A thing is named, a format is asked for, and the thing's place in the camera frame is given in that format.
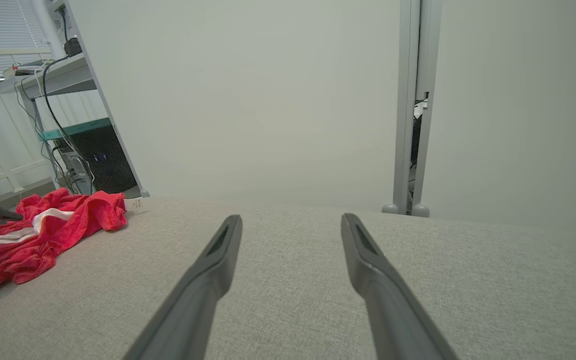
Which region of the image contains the black computer tower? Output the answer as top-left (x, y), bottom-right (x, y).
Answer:
top-left (54, 120), bottom-right (139, 195)

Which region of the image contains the white power strip red switch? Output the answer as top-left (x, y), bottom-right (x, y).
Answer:
top-left (2, 60), bottom-right (49, 79)

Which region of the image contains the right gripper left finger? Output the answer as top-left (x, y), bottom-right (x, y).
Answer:
top-left (123, 215), bottom-right (243, 360)

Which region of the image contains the grey double partition post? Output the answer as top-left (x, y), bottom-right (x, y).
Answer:
top-left (382, 0), bottom-right (444, 218)

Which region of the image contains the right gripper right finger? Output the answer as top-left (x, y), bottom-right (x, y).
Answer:
top-left (340, 213), bottom-right (460, 360)

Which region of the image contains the teal edged shelf board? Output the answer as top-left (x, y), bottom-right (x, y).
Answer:
top-left (40, 118), bottom-right (112, 142)

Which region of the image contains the grey table leg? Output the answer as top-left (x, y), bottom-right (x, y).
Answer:
top-left (64, 0), bottom-right (150, 199)

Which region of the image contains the grey white desk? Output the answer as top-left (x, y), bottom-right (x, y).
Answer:
top-left (18, 52), bottom-right (98, 99)

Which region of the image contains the red numbered basketball jersey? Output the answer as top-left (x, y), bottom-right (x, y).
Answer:
top-left (0, 188), bottom-right (143, 307)

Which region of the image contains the white vertical pipe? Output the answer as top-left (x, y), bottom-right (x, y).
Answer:
top-left (30, 0), bottom-right (67, 60)

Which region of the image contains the thick black desk cable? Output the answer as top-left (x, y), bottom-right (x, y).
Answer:
top-left (42, 54), bottom-right (96, 194)

